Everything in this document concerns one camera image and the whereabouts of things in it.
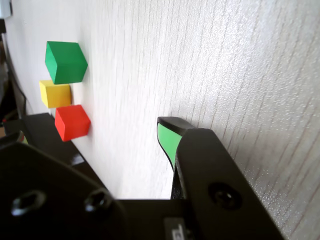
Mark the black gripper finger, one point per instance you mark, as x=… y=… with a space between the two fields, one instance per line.
x=215 y=175
x=50 y=195

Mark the red wooden cube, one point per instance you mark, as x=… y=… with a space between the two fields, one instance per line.
x=72 y=122

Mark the yellow wooden cube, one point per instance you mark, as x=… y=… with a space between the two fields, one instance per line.
x=55 y=96

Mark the green wooden cube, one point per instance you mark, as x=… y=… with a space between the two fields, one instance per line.
x=67 y=62

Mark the black cardboard box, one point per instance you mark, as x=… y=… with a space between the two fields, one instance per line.
x=37 y=125

